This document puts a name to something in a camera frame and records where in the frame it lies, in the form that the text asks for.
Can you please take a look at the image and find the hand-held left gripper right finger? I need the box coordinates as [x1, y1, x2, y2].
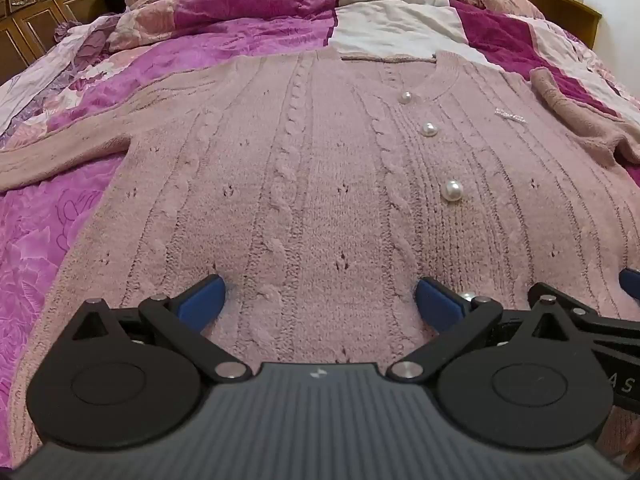
[389, 276, 591, 385]

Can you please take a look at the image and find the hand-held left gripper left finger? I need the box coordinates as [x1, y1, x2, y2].
[55, 274, 252, 383]

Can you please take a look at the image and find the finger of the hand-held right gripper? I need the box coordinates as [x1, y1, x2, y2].
[562, 305, 640, 350]
[619, 269, 640, 304]

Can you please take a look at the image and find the pink cable-knit sweater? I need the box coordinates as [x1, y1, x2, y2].
[0, 49, 640, 467]

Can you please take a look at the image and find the purple floral quilt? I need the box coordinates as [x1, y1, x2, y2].
[0, 0, 342, 411]

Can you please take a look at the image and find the lavender floral bedsheet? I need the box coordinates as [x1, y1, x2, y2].
[0, 14, 132, 152]

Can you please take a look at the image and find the white and magenta striped blanket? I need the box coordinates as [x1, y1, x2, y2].
[327, 0, 640, 181]

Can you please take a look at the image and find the wooden window cabinet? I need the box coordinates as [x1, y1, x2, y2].
[447, 0, 603, 52]

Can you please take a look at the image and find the carved wooden headboard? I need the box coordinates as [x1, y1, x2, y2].
[0, 0, 140, 88]

